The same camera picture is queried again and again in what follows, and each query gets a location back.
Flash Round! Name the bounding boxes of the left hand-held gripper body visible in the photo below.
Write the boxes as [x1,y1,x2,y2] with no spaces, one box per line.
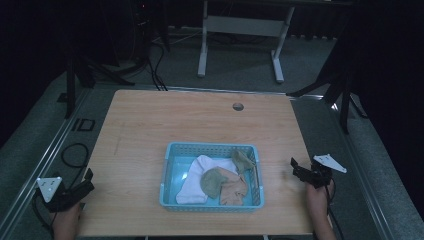
[35,176,88,214]

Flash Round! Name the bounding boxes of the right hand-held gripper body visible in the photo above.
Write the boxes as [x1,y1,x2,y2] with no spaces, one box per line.
[303,153,348,190]

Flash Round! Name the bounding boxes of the person's left hand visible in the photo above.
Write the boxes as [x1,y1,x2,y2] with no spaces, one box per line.
[52,201,83,232]

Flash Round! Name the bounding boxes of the person's right hand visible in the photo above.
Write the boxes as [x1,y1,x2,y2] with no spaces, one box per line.
[306,179,336,216]

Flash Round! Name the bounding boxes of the green sock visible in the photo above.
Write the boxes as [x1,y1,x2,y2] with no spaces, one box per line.
[230,149,257,175]
[199,166,230,200]

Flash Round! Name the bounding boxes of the beige sock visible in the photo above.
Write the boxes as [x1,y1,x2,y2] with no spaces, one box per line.
[215,166,250,207]

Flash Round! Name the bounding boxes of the black metal stand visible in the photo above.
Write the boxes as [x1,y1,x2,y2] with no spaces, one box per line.
[64,49,136,120]
[285,64,370,135]

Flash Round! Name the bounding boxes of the light blue plastic basket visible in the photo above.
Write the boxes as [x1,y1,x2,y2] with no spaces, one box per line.
[158,141,266,214]

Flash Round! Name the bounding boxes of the white sock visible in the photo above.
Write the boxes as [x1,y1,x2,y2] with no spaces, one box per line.
[175,154,240,205]

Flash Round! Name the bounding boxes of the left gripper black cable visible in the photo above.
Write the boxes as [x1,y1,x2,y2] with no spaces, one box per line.
[31,188,55,238]

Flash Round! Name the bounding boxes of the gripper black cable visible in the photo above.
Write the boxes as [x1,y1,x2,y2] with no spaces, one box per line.
[325,178,345,240]
[31,188,55,238]

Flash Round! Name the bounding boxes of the black looped floor cable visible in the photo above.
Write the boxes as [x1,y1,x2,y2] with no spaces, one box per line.
[60,142,91,188]

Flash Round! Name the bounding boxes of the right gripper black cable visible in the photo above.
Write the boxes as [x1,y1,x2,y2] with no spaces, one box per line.
[325,178,345,240]

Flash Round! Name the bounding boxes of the metal floor rail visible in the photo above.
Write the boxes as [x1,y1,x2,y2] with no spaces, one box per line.
[0,87,95,236]
[328,99,396,240]

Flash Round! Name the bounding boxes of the black floor cables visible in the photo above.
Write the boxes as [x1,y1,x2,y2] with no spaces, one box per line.
[145,41,169,92]

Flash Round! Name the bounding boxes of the white metal desk frame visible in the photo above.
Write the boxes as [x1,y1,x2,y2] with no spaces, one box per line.
[196,0,296,84]

